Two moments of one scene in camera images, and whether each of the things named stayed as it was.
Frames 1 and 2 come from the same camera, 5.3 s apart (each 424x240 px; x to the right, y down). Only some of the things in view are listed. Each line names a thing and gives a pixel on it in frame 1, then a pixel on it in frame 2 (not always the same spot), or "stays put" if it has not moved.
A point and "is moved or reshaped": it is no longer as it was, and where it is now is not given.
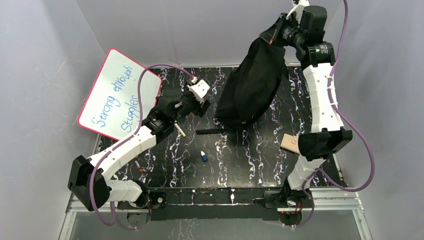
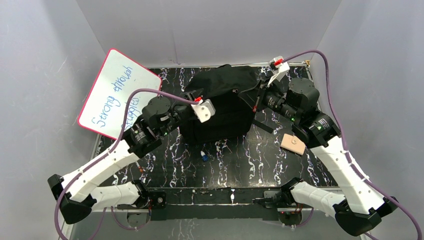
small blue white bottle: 204,157 stays put
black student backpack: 251,84 is moved or reshaped
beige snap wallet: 290,143 stays put
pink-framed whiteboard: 111,108 stays put
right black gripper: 271,35 to 261,96
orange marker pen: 138,166 stays put
